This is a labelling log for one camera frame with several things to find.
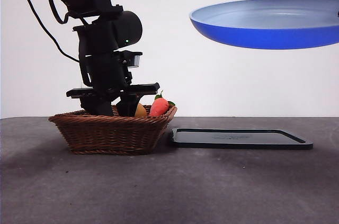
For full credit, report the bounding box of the blue round plate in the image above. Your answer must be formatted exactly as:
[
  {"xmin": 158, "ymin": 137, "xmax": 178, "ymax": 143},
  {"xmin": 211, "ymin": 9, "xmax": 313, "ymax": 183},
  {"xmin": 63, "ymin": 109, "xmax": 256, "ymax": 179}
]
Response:
[{"xmin": 189, "ymin": 0, "xmax": 339, "ymax": 50}]

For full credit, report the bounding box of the yellow-brown potato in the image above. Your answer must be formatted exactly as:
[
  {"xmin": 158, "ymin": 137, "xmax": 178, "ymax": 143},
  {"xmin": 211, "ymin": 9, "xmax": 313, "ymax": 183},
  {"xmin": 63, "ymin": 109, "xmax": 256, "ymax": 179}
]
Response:
[{"xmin": 134, "ymin": 103, "xmax": 148, "ymax": 118}]

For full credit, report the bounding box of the brown wicker basket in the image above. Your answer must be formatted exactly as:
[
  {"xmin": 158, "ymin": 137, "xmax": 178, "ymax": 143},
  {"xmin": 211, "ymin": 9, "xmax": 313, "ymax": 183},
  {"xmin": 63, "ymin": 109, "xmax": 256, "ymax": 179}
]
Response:
[{"xmin": 48, "ymin": 104, "xmax": 177, "ymax": 155}]

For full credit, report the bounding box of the orange toy carrot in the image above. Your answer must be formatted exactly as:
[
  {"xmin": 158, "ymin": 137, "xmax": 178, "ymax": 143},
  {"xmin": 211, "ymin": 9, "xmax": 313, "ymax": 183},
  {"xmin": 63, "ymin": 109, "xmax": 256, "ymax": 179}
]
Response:
[{"xmin": 149, "ymin": 90, "xmax": 176, "ymax": 117}]

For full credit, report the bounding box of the black rectangular tray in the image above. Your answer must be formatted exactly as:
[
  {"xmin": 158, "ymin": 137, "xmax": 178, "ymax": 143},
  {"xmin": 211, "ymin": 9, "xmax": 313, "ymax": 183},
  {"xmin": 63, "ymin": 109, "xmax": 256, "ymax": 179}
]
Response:
[{"xmin": 169, "ymin": 128, "xmax": 314, "ymax": 150}]

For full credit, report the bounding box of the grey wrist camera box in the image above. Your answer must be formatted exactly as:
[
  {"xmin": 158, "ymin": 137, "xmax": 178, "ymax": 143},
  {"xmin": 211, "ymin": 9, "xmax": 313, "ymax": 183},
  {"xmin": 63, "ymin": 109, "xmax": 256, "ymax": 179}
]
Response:
[{"xmin": 120, "ymin": 51, "xmax": 143, "ymax": 70}]

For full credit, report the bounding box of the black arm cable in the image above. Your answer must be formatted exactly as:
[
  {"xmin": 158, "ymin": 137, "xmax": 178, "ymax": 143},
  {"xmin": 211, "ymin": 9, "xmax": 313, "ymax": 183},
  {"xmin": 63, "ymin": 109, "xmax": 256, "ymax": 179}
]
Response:
[{"xmin": 18, "ymin": 0, "xmax": 81, "ymax": 63}]

